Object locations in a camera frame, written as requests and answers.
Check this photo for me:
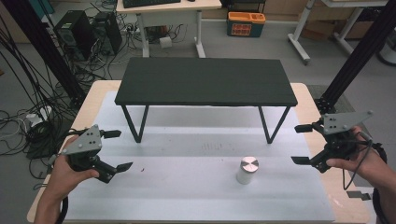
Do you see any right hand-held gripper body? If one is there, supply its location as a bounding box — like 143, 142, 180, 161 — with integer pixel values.
310, 110, 375, 175

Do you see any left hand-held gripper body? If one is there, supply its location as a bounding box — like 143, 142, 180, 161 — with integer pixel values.
61, 124, 118, 185

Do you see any person's left hand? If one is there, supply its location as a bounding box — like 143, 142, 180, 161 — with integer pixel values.
46, 134, 101, 202

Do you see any person's right hand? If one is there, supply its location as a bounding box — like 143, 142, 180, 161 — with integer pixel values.
325, 125, 389, 189

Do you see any white power strip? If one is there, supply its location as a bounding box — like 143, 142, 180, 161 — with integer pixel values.
25, 105, 53, 127

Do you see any silver metal cylinder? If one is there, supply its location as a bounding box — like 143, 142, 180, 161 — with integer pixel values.
235, 156, 260, 186

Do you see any white foam mat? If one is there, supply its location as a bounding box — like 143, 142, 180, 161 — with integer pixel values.
64, 90, 336, 222

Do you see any cardboard box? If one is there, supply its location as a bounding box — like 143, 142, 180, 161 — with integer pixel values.
300, 18, 375, 41

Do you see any small black computer tower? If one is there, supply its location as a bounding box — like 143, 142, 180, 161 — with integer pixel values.
92, 11, 123, 56

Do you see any small white box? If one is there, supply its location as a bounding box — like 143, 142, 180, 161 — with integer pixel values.
159, 35, 173, 49

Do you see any large black computer tower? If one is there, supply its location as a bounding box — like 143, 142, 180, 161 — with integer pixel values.
53, 9, 96, 63

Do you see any black shelf with metal legs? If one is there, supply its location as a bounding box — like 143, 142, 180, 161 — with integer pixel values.
114, 57, 299, 145

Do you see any orange and blue toolbox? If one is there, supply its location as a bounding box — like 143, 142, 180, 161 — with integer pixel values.
226, 11, 267, 38

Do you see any black keyboard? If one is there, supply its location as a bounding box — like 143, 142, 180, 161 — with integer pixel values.
121, 0, 182, 9

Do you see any wooden desk with white legs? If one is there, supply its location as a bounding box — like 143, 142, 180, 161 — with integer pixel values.
116, 0, 223, 59

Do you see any tangle of black cables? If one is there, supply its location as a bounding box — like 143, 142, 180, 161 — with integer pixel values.
0, 15, 94, 181

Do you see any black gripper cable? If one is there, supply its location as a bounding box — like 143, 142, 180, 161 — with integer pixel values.
342, 130, 375, 191

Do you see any black wrist strap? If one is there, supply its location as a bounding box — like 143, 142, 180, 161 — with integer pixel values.
371, 142, 389, 164

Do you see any black aluminium frame post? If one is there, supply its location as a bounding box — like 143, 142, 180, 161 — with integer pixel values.
313, 0, 396, 116
2, 0, 88, 108

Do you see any white desk frame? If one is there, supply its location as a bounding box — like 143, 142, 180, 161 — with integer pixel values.
287, 0, 390, 65

